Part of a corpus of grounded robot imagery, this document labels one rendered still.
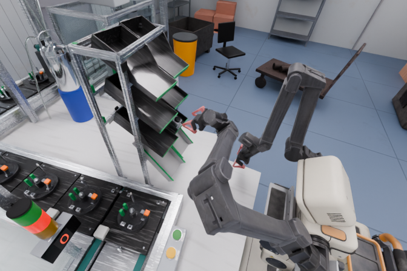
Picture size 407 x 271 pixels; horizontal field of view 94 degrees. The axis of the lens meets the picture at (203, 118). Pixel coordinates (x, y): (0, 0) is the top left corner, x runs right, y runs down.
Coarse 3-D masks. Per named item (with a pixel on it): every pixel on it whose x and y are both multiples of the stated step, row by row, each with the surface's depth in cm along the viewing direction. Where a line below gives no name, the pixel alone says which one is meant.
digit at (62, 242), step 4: (64, 232) 59; (68, 232) 61; (60, 236) 58; (64, 236) 60; (68, 236) 62; (56, 240) 57; (60, 240) 58; (64, 240) 60; (56, 244) 57; (60, 244) 59; (64, 244) 61; (60, 248) 59
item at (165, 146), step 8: (120, 112) 86; (120, 120) 84; (128, 120) 90; (128, 128) 85; (144, 128) 91; (152, 128) 93; (144, 136) 89; (152, 136) 91; (160, 136) 93; (168, 136) 95; (176, 136) 95; (152, 144) 89; (160, 144) 91; (168, 144) 93; (160, 152) 86
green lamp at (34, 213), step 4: (32, 204) 48; (36, 204) 50; (32, 208) 47; (36, 208) 49; (40, 208) 51; (28, 212) 46; (32, 212) 47; (36, 212) 49; (40, 212) 50; (24, 216) 46; (28, 216) 47; (32, 216) 48; (36, 216) 49; (40, 216) 50; (12, 220) 46; (16, 220) 45; (20, 220) 46; (24, 220) 46; (28, 220) 47; (32, 220) 48; (36, 220) 49; (20, 224) 47; (24, 224) 47; (28, 224) 48
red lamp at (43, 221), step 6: (42, 210) 52; (42, 216) 51; (48, 216) 54; (36, 222) 49; (42, 222) 51; (48, 222) 53; (24, 228) 49; (30, 228) 49; (36, 228) 50; (42, 228) 52
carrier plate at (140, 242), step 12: (132, 192) 96; (144, 192) 97; (120, 204) 92; (156, 204) 93; (108, 216) 87; (156, 216) 89; (120, 228) 84; (144, 228) 85; (156, 228) 85; (108, 240) 80; (120, 240) 81; (132, 240) 81; (144, 240) 81; (144, 252) 78
